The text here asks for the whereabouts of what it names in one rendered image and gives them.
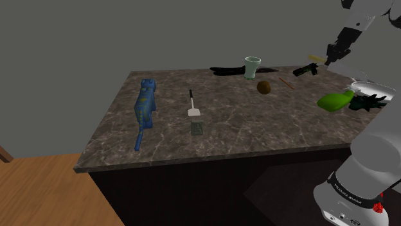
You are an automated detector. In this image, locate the black and green toy gun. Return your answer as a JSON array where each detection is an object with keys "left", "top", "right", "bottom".
[{"left": 292, "top": 62, "right": 319, "bottom": 78}]

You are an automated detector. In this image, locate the small grey-green box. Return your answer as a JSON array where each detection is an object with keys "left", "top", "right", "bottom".
[{"left": 190, "top": 120, "right": 204, "bottom": 137}]

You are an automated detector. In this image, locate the brown round fruit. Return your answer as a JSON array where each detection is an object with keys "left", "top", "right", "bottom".
[{"left": 256, "top": 80, "right": 272, "bottom": 95}]

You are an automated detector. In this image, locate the dark green spiky figure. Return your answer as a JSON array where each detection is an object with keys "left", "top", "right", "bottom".
[{"left": 348, "top": 94, "right": 388, "bottom": 112}]

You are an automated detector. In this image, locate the white spatula with black handle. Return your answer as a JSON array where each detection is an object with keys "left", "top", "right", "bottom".
[{"left": 187, "top": 89, "right": 202, "bottom": 117}]

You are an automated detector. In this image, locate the black long flat object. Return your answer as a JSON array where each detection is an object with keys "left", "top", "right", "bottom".
[{"left": 209, "top": 65, "right": 280, "bottom": 77}]

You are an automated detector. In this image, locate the blue cat figure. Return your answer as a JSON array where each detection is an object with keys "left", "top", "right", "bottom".
[{"left": 133, "top": 78, "right": 157, "bottom": 152}]

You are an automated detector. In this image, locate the green spray bottle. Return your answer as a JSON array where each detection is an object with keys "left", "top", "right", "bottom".
[{"left": 316, "top": 89, "right": 356, "bottom": 113}]

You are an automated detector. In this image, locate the white bowl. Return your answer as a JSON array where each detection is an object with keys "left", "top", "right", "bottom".
[{"left": 347, "top": 80, "right": 397, "bottom": 103}]

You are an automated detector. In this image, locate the pale green cup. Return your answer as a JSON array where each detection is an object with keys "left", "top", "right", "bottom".
[{"left": 244, "top": 56, "right": 262, "bottom": 80}]

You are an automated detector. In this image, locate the orange pencil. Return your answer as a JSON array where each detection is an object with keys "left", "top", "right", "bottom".
[{"left": 278, "top": 77, "right": 295, "bottom": 91}]

